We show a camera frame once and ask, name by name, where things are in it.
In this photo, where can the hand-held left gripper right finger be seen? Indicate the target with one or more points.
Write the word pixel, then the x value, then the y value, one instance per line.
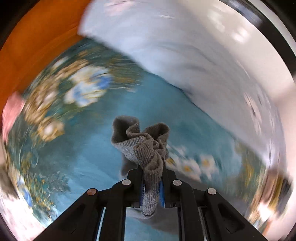
pixel 162 194

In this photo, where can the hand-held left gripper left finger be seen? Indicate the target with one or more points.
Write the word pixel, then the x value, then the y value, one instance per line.
pixel 140 197

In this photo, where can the grey knit garment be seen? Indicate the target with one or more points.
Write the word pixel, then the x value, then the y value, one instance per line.
pixel 150 157

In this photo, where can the stack of folded clothes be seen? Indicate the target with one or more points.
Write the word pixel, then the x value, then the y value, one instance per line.
pixel 275 185

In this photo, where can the teal floral blanket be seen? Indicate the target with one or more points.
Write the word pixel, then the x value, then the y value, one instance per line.
pixel 92 143

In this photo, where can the white patterned sheet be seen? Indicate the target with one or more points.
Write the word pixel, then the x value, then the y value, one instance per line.
pixel 13 208

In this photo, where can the light blue floral quilt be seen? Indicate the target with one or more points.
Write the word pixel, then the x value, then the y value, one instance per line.
pixel 161 46

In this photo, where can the pink cloth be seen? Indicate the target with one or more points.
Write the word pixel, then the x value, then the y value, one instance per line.
pixel 12 111

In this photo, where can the white glossy wardrobe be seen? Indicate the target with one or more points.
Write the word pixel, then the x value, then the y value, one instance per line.
pixel 249 41

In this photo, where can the wooden headboard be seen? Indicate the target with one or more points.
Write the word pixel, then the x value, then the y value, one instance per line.
pixel 41 34

